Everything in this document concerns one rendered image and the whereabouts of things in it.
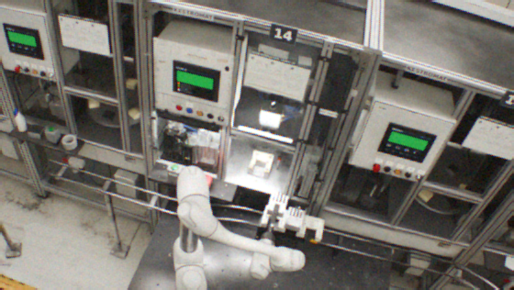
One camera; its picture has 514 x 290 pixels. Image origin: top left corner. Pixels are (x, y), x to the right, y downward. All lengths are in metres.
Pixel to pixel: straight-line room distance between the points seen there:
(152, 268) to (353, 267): 1.23
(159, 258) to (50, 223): 1.36
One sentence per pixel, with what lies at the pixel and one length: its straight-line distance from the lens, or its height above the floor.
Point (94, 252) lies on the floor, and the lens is 3.56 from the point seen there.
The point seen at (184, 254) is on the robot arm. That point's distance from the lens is 2.38.
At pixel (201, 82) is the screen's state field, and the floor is 1.65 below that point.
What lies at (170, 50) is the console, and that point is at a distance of 2.23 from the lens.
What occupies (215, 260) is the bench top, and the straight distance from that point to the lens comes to 2.69.
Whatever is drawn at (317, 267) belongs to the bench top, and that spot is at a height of 0.68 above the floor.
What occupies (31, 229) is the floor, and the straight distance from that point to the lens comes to 3.80.
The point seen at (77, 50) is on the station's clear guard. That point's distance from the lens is 2.57.
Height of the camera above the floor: 3.03
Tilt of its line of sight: 46 degrees down
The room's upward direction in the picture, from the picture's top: 11 degrees clockwise
